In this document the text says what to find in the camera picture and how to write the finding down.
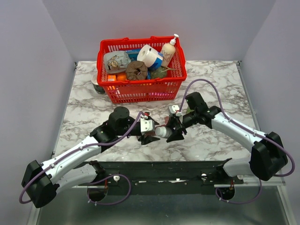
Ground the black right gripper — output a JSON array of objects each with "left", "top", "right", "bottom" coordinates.
[{"left": 163, "top": 110, "right": 198, "bottom": 143}]

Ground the grey cartoon snack bag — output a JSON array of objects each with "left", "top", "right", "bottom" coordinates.
[{"left": 103, "top": 51, "right": 131, "bottom": 74}]

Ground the aluminium rail frame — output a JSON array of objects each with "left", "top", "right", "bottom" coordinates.
[{"left": 208, "top": 176, "right": 286, "bottom": 188}]

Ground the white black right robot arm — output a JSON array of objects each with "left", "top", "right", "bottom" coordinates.
[{"left": 161, "top": 92, "right": 288, "bottom": 184}]

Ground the white pill bottle blue label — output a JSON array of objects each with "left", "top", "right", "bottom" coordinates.
[{"left": 155, "top": 127, "right": 173, "bottom": 139}]

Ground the brown pleated paper package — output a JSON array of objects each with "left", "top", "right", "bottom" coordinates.
[{"left": 126, "top": 61, "right": 148, "bottom": 81}]

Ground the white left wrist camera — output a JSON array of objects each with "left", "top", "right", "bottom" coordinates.
[{"left": 140, "top": 118, "right": 155, "bottom": 133}]

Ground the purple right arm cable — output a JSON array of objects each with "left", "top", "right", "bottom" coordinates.
[{"left": 179, "top": 78, "right": 296, "bottom": 177}]

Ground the white toilet paper roll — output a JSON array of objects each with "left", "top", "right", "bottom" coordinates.
[{"left": 137, "top": 45, "right": 163, "bottom": 70}]

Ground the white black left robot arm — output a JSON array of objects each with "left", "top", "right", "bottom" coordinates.
[{"left": 19, "top": 106, "right": 159, "bottom": 208}]

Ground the orange small box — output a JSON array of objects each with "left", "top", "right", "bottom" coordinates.
[{"left": 107, "top": 74, "right": 117, "bottom": 82}]

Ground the dark cup behind basket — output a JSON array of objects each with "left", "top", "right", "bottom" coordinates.
[{"left": 91, "top": 74, "right": 105, "bottom": 94}]

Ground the cream lotion pump bottle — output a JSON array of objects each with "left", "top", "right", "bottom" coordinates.
[{"left": 160, "top": 34, "right": 179, "bottom": 68}]

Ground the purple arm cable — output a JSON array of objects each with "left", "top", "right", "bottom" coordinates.
[
  {"left": 19, "top": 111, "right": 147, "bottom": 203},
  {"left": 179, "top": 78, "right": 296, "bottom": 177}
]

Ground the orange fruit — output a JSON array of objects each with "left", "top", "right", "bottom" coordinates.
[{"left": 116, "top": 72, "right": 127, "bottom": 81}]

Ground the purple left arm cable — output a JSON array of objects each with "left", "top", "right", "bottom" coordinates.
[{"left": 19, "top": 111, "right": 147, "bottom": 203}]

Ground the red plastic shopping basket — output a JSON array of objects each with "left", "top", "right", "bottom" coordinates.
[{"left": 97, "top": 36, "right": 187, "bottom": 104}]

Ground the green netted melon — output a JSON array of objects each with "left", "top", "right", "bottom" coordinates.
[{"left": 150, "top": 67, "right": 167, "bottom": 79}]

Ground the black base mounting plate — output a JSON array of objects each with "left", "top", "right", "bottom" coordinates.
[{"left": 81, "top": 161, "right": 239, "bottom": 198}]

